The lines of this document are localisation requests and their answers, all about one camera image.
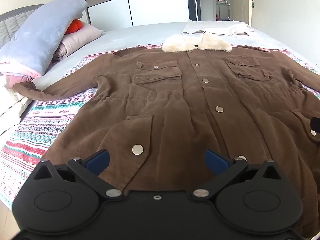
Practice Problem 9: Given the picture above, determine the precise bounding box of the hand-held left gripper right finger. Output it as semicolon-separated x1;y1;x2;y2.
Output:
190;149;286;201

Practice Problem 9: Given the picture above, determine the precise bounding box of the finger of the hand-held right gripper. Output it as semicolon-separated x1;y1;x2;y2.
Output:
310;116;320;137

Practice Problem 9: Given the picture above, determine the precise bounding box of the bed with grey sheet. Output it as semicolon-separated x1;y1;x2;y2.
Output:
0;20;320;208

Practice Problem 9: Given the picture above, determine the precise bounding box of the white duvet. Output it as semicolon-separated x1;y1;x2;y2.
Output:
0;74;34;136

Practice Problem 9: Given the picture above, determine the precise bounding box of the blue grey pillow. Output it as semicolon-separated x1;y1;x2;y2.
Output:
0;0;89;76

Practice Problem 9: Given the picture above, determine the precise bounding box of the orange plush toy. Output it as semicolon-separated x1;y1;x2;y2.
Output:
64;19;84;35

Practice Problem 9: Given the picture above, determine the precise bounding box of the brown coat with fur collar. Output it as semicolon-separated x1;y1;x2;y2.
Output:
12;33;320;238

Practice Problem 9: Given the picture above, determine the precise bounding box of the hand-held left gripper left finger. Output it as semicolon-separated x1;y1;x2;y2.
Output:
33;149;125;201

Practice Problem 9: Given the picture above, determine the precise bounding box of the cream door with handle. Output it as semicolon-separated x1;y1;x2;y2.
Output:
232;0;255;28

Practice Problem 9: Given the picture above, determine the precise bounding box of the white and grey wardrobe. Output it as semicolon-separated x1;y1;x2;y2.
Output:
78;0;198;29

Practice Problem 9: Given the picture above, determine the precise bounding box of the striped patterned blanket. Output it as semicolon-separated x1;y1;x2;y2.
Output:
0;43;320;207

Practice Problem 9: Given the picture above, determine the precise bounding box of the white folded cloth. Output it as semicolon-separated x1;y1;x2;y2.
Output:
182;19;254;36

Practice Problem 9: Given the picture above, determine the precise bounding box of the pink pillow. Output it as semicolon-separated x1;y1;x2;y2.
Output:
52;22;103;60

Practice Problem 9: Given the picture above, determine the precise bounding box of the grey quilted headboard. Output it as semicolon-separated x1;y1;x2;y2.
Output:
0;4;46;48

